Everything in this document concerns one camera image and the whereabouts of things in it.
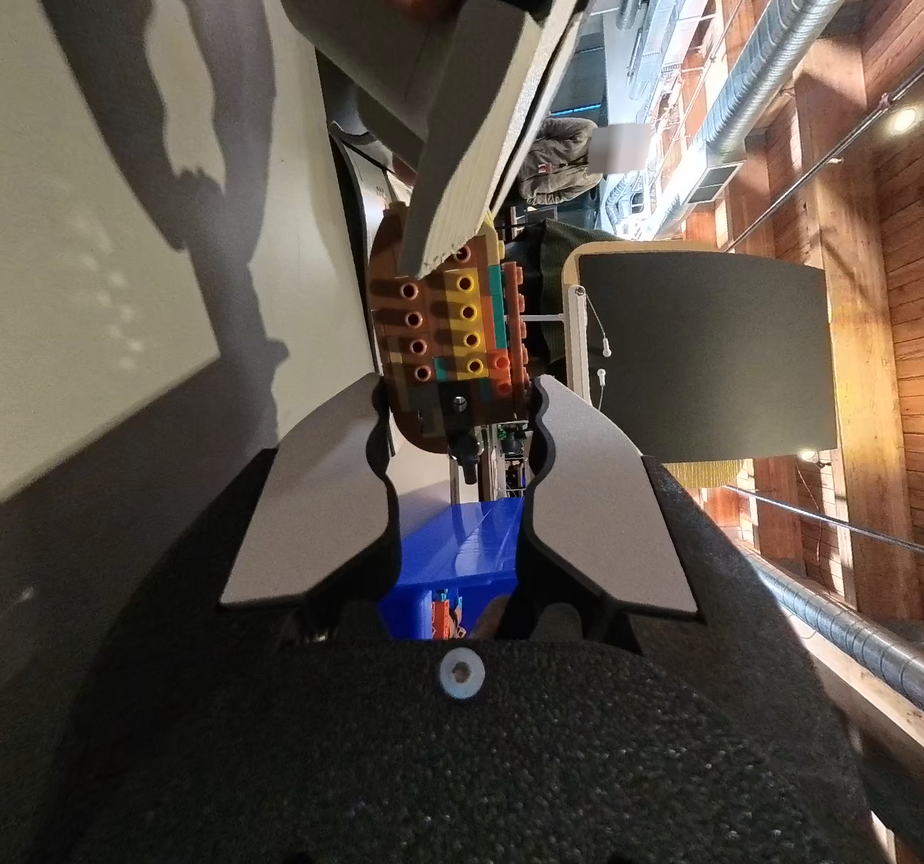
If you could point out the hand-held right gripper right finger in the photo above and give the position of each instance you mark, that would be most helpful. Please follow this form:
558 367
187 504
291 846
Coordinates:
599 517

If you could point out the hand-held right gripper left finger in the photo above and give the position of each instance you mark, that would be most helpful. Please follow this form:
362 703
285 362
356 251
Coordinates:
317 510

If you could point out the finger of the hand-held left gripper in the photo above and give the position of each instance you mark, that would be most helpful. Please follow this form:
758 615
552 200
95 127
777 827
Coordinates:
469 142

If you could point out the blue plastic bin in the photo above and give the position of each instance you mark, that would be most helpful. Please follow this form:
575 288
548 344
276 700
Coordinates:
455 546

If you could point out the toy brick model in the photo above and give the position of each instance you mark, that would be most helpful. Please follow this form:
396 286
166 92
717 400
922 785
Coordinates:
426 344

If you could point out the grey desk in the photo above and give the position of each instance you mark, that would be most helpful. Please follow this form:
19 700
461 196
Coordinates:
86 229

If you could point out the instruction booklet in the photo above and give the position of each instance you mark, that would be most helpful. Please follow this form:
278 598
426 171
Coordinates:
368 186

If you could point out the dark green cloth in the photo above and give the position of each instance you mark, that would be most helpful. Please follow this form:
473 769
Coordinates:
559 265

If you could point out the pile of orange toy bricks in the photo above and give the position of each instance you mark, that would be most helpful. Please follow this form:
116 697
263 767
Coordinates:
444 618

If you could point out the black divider panel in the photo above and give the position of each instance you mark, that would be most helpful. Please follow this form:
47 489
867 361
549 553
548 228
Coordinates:
707 351

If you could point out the thin metal pipe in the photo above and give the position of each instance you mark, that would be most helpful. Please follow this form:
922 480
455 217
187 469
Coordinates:
823 514

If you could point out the round ceiling light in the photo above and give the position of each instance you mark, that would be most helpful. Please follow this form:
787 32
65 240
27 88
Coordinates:
906 119

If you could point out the small wall air vent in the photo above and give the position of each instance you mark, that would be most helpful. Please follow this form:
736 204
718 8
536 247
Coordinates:
711 184

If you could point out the smooth silver ventilation duct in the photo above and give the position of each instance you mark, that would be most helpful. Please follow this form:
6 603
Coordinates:
852 626

